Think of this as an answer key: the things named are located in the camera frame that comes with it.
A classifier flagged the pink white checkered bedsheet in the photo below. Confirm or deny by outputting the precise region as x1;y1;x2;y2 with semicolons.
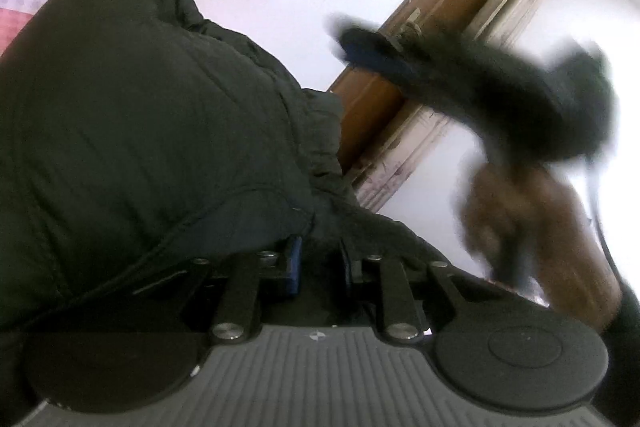
0;0;53;58

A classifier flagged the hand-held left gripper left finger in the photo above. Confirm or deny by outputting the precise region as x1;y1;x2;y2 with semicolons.
134;234;304;344

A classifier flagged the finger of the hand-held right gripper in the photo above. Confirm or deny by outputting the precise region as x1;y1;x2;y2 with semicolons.
325;14;431;88

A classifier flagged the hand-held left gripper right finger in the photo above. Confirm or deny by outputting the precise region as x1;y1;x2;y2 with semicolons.
341;241;497;344

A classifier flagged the black padded jacket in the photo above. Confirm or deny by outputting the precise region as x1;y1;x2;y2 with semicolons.
0;0;451;333

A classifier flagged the person's right hand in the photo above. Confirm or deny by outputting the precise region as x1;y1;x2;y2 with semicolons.
457;161;556;286

